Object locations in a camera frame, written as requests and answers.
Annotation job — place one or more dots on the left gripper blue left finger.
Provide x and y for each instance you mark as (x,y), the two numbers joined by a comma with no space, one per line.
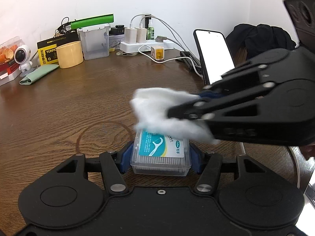
(113,165)

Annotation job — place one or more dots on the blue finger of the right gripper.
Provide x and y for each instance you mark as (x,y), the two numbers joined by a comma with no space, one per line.
(192,110)
(206,93)

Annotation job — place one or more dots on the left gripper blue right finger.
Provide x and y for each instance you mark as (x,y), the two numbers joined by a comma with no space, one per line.
(208,166)

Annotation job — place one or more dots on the clear floss pick box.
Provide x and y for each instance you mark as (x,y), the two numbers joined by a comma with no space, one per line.
(162,155)

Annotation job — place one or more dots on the clear container green lid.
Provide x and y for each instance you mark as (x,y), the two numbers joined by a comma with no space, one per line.
(94,35)

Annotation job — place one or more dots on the person left hand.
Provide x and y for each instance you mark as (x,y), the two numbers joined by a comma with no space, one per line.
(308,151)

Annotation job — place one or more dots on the smartphone lit screen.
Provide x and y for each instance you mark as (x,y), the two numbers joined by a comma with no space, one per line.
(214,54)

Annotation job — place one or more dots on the black clothing pile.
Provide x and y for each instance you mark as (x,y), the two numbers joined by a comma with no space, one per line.
(258,39)

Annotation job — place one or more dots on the yellow white plug cube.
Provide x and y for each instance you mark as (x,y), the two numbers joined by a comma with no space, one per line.
(157,53)

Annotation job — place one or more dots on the green spray bottle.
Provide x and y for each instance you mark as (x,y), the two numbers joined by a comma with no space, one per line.
(150,30)

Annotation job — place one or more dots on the white charger right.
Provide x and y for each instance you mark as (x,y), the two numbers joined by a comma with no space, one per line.
(141,35)

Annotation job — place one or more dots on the white charger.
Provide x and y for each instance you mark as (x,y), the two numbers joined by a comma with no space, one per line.
(130,35)
(141,35)

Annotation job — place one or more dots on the white power strip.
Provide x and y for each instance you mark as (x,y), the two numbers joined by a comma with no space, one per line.
(132,48)

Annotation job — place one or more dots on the white charger left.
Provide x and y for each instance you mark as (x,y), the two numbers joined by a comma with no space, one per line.
(130,35)

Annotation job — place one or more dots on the black power adapter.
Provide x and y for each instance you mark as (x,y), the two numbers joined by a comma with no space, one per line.
(117,30)

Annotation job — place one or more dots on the green folded cloth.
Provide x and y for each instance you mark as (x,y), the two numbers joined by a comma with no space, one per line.
(38,74)

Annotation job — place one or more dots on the yellow black battery box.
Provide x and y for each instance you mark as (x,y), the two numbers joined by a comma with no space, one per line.
(47,48)

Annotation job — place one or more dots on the red white box stack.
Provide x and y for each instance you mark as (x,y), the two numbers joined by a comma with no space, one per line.
(9,74)

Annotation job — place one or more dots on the white astronaut figurine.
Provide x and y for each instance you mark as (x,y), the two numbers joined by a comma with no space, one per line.
(22,57)

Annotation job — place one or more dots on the clear box orange peels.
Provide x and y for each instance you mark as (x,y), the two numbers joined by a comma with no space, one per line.
(8,49)

